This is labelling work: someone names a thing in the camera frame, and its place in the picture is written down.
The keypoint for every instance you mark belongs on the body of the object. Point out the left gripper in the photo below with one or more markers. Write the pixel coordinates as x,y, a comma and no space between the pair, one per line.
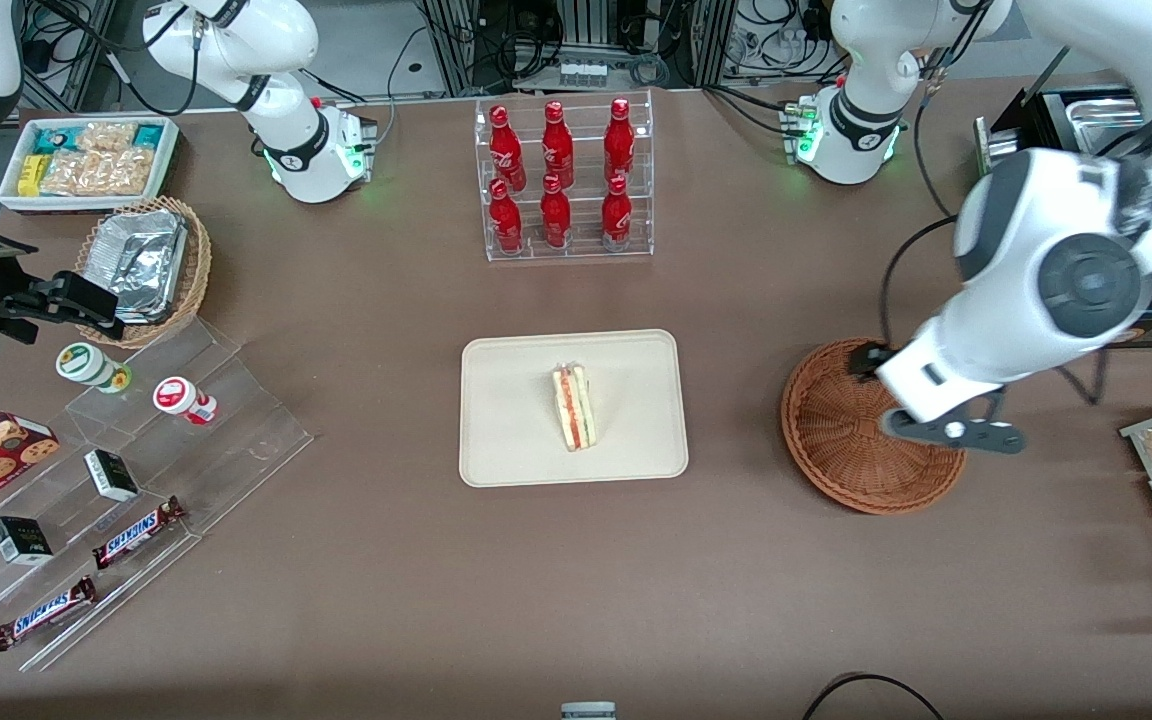
870,361

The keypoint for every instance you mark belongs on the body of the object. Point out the triangle sandwich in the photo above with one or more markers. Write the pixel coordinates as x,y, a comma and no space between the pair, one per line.
574,410

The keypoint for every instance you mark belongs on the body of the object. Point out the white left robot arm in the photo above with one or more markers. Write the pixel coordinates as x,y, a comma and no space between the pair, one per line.
996,300

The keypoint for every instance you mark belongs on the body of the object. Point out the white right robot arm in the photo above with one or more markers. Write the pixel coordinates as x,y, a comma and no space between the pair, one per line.
286,110

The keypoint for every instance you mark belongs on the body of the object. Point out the round brown wicker basket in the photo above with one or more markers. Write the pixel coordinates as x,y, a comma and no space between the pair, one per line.
836,440

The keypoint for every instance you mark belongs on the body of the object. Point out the light wicker basket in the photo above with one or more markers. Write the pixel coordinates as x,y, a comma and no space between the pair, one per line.
198,270

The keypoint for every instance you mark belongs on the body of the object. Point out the beige rectangular serving tray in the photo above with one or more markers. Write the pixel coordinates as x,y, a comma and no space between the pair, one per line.
506,420

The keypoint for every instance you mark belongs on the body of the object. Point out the green-lid yogurt cup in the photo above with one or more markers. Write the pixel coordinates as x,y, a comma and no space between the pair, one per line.
86,365

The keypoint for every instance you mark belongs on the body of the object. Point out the stacked foil containers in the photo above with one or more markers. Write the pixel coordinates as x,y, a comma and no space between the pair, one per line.
141,260

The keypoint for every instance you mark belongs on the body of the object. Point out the white snack bin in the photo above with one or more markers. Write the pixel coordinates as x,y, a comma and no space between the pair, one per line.
11,200

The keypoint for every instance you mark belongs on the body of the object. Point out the large clear cracker bag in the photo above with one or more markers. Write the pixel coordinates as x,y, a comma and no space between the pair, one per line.
96,172

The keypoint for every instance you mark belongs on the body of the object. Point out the yellow snack packet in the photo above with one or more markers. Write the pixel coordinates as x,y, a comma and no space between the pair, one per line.
31,176

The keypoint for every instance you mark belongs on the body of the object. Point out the red-lid yogurt cup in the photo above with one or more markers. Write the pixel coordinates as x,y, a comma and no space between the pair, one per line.
181,398

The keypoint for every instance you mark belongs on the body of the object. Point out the teal snack packet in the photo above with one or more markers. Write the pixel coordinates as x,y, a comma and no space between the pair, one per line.
56,137
148,135

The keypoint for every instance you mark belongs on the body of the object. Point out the small clear cracker bag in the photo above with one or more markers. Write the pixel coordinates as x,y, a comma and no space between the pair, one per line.
108,135

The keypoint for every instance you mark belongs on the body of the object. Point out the small black box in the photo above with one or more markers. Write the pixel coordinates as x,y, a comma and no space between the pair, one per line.
21,540
111,475

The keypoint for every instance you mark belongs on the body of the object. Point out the clear acrylic stepped stand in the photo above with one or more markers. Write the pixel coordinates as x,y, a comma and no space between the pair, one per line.
236,450

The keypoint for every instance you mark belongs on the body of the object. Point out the Snickers chocolate bar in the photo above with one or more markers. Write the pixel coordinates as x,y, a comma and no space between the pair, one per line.
139,533
44,612

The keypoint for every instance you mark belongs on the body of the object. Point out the red cola bottle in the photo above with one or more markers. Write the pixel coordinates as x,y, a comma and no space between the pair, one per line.
616,215
557,145
555,215
505,145
619,140
506,220

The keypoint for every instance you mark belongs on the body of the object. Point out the clear acrylic bottle rack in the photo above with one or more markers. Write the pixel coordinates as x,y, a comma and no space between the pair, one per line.
581,250

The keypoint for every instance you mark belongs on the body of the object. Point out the white power strip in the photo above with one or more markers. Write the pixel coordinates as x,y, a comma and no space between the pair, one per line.
584,72

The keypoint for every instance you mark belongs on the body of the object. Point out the small grey device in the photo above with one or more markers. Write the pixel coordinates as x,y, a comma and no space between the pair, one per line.
588,711

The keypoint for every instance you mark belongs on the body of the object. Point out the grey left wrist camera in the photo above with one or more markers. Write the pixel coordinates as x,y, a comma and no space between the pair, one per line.
986,438

